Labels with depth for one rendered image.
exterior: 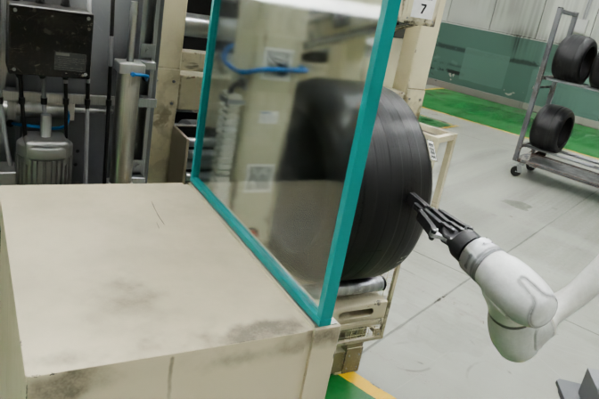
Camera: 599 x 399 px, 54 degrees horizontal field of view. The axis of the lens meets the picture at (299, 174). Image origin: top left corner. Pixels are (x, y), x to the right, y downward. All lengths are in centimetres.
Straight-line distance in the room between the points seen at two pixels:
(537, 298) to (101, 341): 81
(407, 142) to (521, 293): 50
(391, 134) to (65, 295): 93
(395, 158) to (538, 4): 1181
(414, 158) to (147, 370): 97
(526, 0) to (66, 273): 1272
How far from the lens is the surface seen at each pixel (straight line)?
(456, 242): 134
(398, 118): 155
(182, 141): 185
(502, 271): 125
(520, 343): 137
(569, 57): 702
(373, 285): 175
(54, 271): 89
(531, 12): 1322
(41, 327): 78
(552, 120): 709
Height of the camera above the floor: 170
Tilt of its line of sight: 18 degrees down
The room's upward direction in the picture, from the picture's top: 10 degrees clockwise
